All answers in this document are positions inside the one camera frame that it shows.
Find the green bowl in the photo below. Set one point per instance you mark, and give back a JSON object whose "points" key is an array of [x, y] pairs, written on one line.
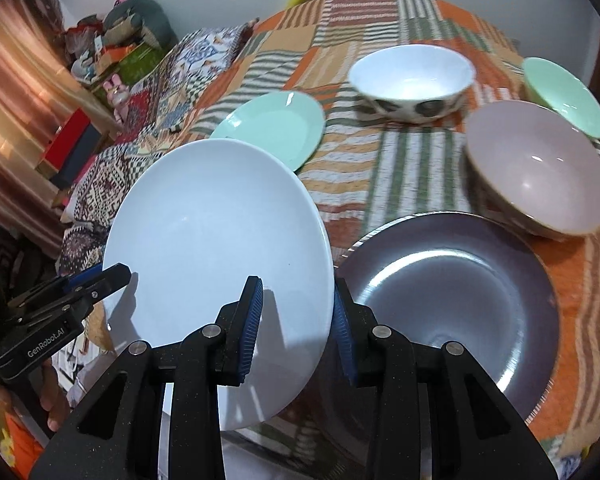
{"points": [[560, 90]]}

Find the brown striped curtain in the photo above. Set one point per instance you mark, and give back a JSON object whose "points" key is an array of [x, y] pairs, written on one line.
{"points": [[15, 75]]}

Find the green plate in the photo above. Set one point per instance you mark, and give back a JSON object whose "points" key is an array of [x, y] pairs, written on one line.
{"points": [[275, 120]]}

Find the pink bowl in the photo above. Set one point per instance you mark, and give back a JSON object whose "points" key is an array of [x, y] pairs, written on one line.
{"points": [[535, 170]]}

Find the grey plush toy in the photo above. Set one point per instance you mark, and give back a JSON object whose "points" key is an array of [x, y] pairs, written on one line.
{"points": [[140, 17]]}

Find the green box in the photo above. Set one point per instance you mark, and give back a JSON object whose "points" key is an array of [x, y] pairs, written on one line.
{"points": [[135, 62]]}

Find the person's left hand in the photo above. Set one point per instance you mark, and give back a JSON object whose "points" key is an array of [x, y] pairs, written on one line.
{"points": [[55, 395]]}

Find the pile of packages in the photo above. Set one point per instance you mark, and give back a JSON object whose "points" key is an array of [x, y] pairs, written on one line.
{"points": [[85, 45]]}

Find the white bowl with dark spots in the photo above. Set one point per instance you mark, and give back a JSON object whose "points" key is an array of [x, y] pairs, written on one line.
{"points": [[410, 72]]}

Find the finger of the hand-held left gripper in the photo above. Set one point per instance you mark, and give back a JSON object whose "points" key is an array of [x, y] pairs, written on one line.
{"points": [[107, 282], [80, 281]]}

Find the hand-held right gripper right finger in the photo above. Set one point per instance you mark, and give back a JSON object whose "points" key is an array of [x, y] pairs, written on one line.
{"points": [[341, 330]]}

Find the white plate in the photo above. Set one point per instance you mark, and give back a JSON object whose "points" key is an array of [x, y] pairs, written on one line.
{"points": [[205, 240]]}

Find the patterned quilt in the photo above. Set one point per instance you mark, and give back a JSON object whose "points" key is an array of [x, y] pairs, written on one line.
{"points": [[180, 70]]}

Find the purple plate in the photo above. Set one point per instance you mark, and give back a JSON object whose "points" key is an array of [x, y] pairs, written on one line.
{"points": [[455, 280]]}

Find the pink bunny toy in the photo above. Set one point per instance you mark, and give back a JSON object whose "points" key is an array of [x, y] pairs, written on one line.
{"points": [[115, 91]]}

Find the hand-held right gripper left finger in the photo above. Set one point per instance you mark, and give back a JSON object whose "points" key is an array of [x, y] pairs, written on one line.
{"points": [[252, 330]]}

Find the striped patchwork blanket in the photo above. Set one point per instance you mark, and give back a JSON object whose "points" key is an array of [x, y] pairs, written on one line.
{"points": [[370, 170]]}

